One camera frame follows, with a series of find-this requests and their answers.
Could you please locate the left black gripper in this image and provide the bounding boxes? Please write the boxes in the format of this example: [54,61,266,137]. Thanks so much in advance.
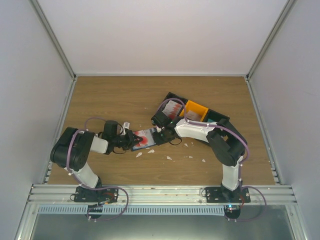
[112,130,143,151]

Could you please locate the white pink cards stack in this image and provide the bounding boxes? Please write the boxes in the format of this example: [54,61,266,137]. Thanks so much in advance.
[185,110,202,122]

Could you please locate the orange bin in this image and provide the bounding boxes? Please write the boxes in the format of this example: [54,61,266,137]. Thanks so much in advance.
[178,100,209,120]

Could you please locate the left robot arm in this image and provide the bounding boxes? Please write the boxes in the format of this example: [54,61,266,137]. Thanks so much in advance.
[50,120,143,202]

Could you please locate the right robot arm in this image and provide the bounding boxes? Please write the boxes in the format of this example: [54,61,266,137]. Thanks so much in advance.
[151,111,249,203]

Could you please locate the red patterned cards stack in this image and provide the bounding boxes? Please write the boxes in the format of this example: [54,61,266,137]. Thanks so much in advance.
[162,100,183,120]

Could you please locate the black bin left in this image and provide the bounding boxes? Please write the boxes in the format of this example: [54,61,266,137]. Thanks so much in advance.
[158,92,188,120]

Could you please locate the black bin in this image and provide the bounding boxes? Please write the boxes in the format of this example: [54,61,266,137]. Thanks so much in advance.
[197,108,231,148]
[158,92,188,120]

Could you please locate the black bin right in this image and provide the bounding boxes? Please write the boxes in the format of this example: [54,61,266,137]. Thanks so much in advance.
[197,108,231,148]

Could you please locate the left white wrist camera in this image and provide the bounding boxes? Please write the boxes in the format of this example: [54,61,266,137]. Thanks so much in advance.
[121,121,130,135]

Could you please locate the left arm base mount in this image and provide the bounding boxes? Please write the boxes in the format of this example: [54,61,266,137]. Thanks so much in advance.
[69,186,119,220]

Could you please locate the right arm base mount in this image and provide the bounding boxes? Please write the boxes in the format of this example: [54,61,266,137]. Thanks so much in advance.
[201,185,251,220]

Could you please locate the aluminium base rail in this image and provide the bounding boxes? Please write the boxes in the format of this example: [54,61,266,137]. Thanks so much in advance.
[27,184,298,207]

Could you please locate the grey slotted cable duct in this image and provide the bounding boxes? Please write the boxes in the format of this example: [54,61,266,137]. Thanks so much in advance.
[38,204,225,216]

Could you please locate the left aluminium frame post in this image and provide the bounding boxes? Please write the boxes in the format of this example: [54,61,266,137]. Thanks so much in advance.
[29,0,77,82]

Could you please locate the aluminium frame post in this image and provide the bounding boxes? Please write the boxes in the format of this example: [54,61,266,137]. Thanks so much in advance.
[29,0,77,82]
[245,0,297,82]

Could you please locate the right aluminium frame post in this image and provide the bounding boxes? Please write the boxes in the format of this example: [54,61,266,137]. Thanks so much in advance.
[245,0,297,82]

